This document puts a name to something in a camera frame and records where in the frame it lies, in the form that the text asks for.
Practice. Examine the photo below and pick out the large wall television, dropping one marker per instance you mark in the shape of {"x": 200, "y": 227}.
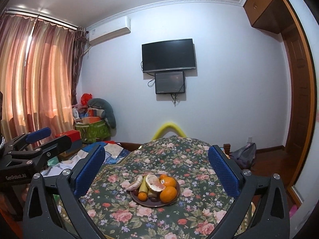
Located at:
{"x": 168, "y": 55}

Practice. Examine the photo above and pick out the red box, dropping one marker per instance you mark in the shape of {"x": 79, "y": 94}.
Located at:
{"x": 74, "y": 135}

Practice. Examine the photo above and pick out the dark purple round plate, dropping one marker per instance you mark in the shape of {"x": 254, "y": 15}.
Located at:
{"x": 148, "y": 202}

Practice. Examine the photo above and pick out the peeled pink pomelo segment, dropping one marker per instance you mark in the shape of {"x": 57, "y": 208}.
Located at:
{"x": 136, "y": 184}

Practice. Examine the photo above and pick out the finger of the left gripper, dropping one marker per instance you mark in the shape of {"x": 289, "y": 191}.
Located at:
{"x": 41, "y": 155}
{"x": 30, "y": 138}

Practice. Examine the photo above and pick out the small wall monitor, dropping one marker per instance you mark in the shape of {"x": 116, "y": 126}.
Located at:
{"x": 170, "y": 82}

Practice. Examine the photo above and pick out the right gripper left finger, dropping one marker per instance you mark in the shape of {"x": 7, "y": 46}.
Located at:
{"x": 41, "y": 218}

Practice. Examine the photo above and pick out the pink curtain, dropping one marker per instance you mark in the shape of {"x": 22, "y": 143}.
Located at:
{"x": 40, "y": 69}

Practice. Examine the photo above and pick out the yellow foam headboard arch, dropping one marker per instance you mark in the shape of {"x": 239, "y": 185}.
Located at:
{"x": 168, "y": 127}

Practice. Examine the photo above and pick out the large plain orange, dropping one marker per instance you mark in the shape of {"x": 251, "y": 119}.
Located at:
{"x": 168, "y": 194}

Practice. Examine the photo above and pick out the yellow banana piece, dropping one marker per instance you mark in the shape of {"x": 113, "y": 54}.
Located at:
{"x": 143, "y": 187}
{"x": 152, "y": 193}

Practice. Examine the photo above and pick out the white air conditioner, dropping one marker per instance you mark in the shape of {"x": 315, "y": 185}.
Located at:
{"x": 110, "y": 30}

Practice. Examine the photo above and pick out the grey bag on floor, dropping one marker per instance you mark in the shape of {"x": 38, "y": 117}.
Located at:
{"x": 245, "y": 156}

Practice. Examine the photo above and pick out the pomelo wedge with rind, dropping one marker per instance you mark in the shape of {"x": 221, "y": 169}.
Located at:
{"x": 154, "y": 184}

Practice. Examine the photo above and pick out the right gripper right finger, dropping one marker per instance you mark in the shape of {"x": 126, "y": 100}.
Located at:
{"x": 271, "y": 217}

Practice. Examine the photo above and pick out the green gift box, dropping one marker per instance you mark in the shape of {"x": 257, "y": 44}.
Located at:
{"x": 93, "y": 132}

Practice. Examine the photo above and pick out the grey plush toy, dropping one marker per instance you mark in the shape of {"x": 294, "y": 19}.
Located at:
{"x": 105, "y": 110}

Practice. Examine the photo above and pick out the brown wooden door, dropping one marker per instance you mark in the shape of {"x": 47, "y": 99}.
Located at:
{"x": 303, "y": 97}

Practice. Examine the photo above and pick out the blue patchwork quilt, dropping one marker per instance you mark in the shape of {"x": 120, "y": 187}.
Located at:
{"x": 114, "y": 153}

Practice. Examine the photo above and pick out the floral green blanket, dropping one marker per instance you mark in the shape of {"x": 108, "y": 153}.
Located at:
{"x": 202, "y": 202}

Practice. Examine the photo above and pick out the large orange with sticker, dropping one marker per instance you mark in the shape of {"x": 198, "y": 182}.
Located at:
{"x": 168, "y": 181}

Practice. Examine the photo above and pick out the wooden overhead cabinet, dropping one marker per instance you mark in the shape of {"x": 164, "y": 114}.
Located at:
{"x": 269, "y": 15}

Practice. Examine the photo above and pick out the small mandarin orange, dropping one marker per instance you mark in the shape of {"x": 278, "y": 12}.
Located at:
{"x": 162, "y": 176}
{"x": 142, "y": 196}

